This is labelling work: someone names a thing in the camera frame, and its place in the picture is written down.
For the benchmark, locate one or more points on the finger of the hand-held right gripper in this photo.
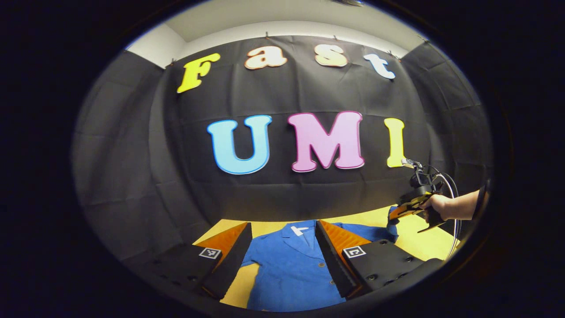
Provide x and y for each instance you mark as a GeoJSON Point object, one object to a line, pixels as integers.
{"type": "Point", "coordinates": [408, 207]}

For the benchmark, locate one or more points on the black backdrop cloth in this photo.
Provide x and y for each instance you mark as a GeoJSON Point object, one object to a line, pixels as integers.
{"type": "Point", "coordinates": [287, 194]}

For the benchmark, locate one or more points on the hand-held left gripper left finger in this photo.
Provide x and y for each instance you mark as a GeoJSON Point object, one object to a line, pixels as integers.
{"type": "Point", "coordinates": [234, 265]}

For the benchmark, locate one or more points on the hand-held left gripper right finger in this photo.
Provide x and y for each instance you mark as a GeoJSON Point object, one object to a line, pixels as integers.
{"type": "Point", "coordinates": [335, 265]}

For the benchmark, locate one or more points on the blue button shirt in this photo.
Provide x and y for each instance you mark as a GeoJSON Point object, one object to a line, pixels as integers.
{"type": "Point", "coordinates": [287, 274]}

